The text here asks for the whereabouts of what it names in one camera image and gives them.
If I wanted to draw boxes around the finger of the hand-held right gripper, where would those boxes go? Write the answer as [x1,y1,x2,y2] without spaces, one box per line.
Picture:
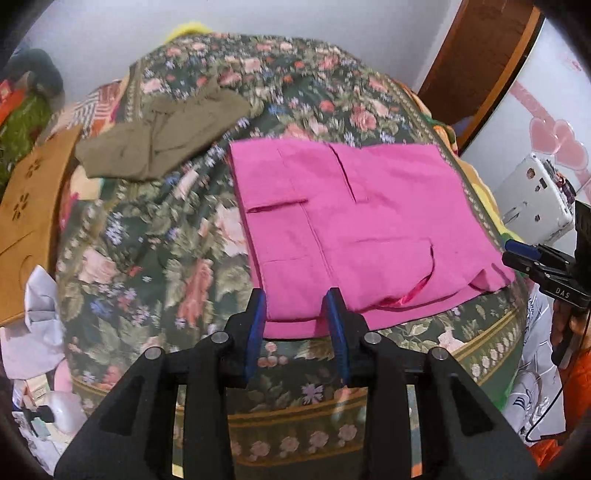
[504,239,550,260]
[502,251,557,283]

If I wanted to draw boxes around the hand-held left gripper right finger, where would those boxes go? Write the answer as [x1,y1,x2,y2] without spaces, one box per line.
[322,287,542,480]

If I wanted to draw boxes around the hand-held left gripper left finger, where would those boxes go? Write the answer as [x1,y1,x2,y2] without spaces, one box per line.
[54,288,269,480]

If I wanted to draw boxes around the pink pants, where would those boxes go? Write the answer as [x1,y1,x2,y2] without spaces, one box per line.
[229,140,517,340]

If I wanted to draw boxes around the olive green pants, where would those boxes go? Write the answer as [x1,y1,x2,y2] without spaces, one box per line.
[75,78,252,181]

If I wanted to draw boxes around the person's right hand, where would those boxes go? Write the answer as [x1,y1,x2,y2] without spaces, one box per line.
[550,301,591,367]

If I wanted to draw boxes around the white sewing machine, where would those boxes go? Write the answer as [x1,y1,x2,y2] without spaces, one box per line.
[500,152,579,246]

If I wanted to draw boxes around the white printed cloth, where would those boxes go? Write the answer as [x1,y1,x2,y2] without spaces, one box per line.
[503,281,571,446]

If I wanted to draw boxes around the pink heart sticker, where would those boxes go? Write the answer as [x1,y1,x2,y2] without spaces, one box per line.
[529,117,591,169]

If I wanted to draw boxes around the floral blanket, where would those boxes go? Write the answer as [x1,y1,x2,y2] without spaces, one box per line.
[55,31,532,468]

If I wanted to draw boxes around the person's orange clothing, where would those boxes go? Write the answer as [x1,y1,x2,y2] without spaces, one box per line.
[529,344,591,469]

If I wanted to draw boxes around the white crumpled cloth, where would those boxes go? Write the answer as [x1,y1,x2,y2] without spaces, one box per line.
[0,267,65,381]

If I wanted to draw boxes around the brown carved wooden board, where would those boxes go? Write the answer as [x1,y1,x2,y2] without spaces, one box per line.
[0,126,84,326]

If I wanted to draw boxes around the yellow cloth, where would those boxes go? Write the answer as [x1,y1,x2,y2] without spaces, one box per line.
[166,21,215,40]

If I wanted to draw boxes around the green cloth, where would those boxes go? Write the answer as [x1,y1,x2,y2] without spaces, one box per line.
[0,92,51,185]

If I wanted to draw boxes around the dark plush toy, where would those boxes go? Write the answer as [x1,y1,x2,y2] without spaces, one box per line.
[2,47,64,97]

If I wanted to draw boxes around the black cable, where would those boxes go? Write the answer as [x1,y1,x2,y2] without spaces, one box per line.
[525,308,591,445]

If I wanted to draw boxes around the brown wooden door frame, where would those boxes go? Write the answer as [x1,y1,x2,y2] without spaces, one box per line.
[418,0,548,155]

